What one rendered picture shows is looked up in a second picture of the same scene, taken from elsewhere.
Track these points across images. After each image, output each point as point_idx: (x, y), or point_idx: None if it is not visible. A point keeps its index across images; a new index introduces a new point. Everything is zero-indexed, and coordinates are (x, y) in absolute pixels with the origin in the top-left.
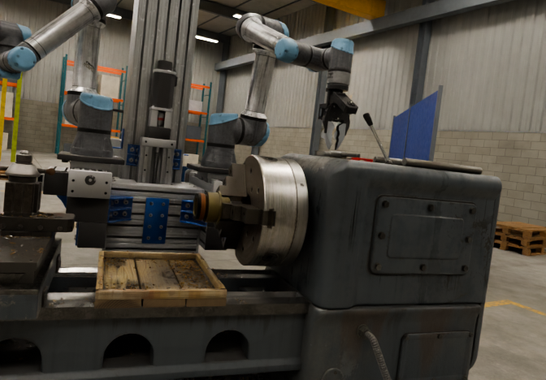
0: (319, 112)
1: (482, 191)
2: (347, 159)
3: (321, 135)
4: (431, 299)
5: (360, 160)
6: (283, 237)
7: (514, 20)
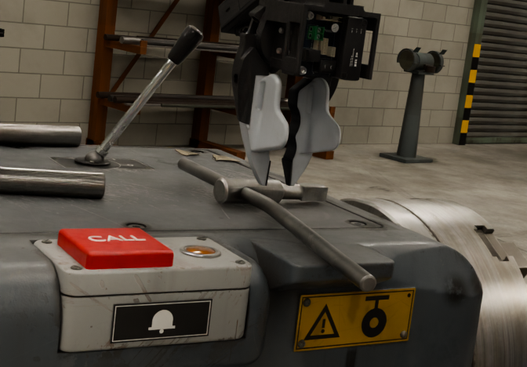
0: (371, 49)
1: None
2: (224, 152)
3: (336, 142)
4: None
5: (191, 152)
6: None
7: None
